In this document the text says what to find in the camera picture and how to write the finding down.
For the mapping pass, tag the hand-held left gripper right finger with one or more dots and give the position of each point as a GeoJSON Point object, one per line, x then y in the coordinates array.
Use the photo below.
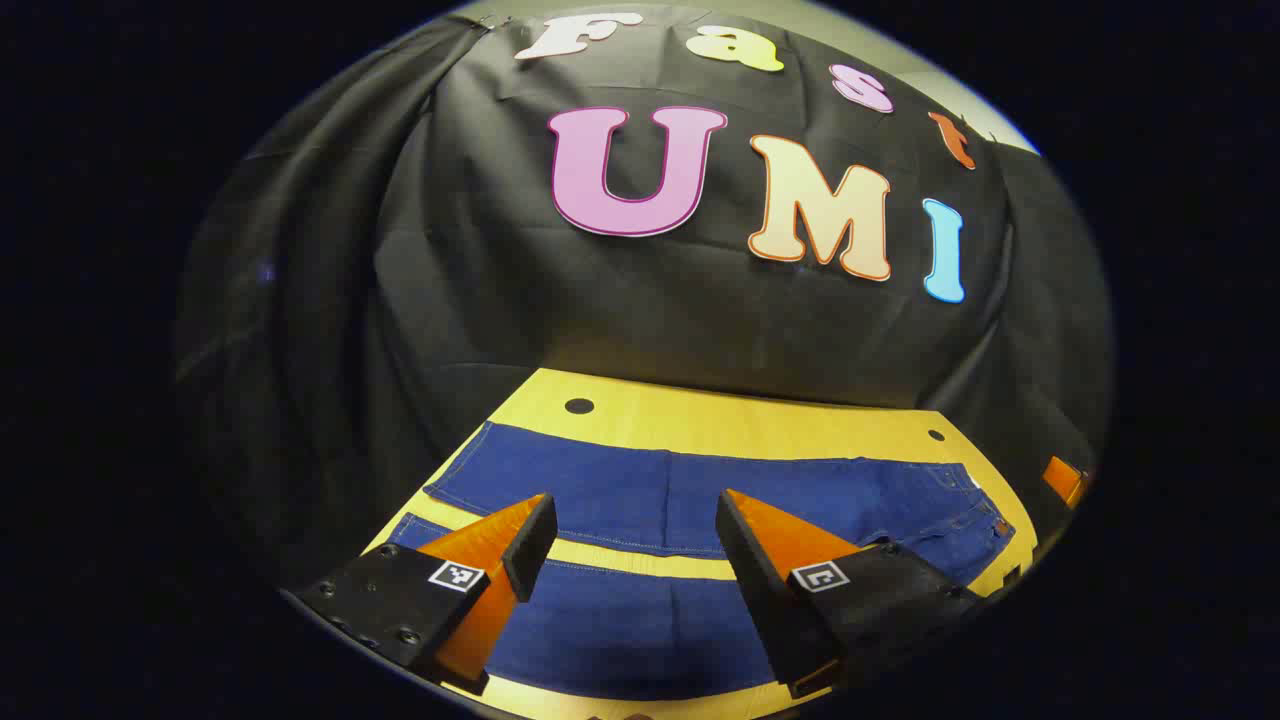
{"type": "Point", "coordinates": [745, 560]}

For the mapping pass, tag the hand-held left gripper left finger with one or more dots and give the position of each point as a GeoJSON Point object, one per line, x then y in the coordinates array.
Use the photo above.
{"type": "Point", "coordinates": [535, 545]}

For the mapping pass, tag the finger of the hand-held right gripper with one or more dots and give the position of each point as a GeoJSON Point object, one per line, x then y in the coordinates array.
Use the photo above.
{"type": "Point", "coordinates": [1062, 478]}

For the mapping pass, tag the black backdrop cloth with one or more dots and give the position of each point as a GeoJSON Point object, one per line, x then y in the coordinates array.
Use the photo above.
{"type": "Point", "coordinates": [480, 280]}

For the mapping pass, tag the blue denim jeans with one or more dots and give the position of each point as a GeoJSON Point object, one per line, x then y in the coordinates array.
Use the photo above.
{"type": "Point", "coordinates": [620, 490]}

